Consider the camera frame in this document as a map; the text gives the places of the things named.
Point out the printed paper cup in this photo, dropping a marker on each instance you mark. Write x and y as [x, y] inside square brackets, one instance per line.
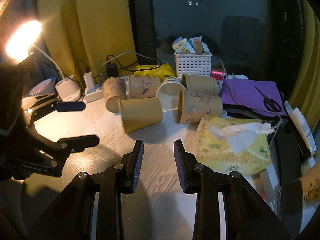
[141, 87]
[114, 89]
[193, 105]
[198, 83]

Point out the printed paper cup front right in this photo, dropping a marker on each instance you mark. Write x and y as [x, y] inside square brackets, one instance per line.
[193, 105]

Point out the yellow tissue pack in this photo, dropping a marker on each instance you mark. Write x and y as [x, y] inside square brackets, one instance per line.
[231, 144]

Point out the white plastic basket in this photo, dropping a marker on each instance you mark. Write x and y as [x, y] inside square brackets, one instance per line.
[193, 64]

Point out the black power adapter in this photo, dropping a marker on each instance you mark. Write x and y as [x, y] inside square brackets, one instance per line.
[111, 70]

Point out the white inside paper cup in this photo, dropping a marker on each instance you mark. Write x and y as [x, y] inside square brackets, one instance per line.
[168, 93]

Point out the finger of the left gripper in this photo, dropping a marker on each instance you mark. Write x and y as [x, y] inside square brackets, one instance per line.
[58, 106]
[65, 146]

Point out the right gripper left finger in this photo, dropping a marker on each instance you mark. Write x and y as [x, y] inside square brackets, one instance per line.
[70, 215]

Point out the purple cloth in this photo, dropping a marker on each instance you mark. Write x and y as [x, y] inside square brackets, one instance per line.
[242, 93]

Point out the yellow curtain right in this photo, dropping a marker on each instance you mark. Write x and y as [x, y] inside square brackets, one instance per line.
[305, 94]

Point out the white charger plug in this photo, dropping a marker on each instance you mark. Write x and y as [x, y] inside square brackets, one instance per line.
[89, 81]

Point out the black scissors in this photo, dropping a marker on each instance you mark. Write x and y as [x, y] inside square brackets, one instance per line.
[269, 103]

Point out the yellow curtain left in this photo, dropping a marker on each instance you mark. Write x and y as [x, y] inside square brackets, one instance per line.
[86, 30]

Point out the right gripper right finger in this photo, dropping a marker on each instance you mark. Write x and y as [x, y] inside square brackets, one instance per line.
[247, 216]

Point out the yellow snack bag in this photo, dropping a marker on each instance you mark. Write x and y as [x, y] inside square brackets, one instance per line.
[162, 72]

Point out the purple bowl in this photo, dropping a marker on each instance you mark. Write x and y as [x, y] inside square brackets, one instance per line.
[45, 87]

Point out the white desk lamp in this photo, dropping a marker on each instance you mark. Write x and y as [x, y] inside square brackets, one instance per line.
[22, 44]

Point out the printed paper cup back right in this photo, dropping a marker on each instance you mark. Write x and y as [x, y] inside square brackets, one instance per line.
[198, 83]

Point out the plain brown paper cup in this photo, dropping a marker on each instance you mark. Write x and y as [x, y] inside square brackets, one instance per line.
[139, 113]

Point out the white power strip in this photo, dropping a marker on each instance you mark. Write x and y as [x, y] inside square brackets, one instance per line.
[93, 94]

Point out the printed paper cup left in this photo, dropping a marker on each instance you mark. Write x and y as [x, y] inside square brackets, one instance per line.
[114, 89]

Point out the yellow curtain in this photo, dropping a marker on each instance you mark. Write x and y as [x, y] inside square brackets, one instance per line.
[305, 94]
[86, 30]

